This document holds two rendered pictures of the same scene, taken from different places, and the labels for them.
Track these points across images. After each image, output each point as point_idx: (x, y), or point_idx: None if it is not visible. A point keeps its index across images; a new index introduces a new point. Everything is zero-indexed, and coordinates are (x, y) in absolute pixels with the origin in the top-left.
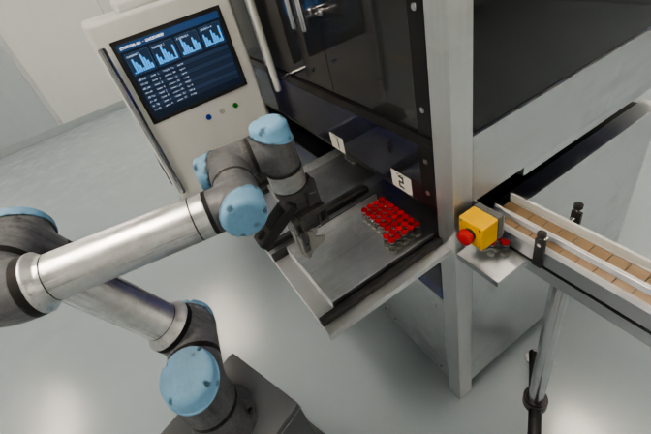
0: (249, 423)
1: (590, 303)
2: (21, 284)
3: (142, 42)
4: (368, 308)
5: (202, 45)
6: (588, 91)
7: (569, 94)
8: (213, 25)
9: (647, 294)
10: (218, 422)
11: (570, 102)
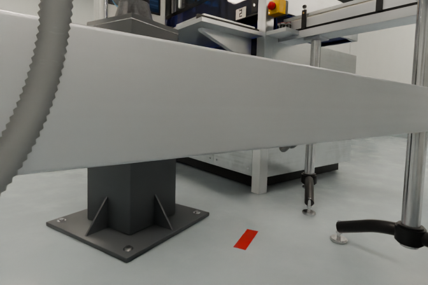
0: (151, 18)
1: (327, 28)
2: None
3: None
4: (221, 21)
5: None
6: (321, 5)
7: None
8: None
9: (347, 5)
10: None
11: (314, 1)
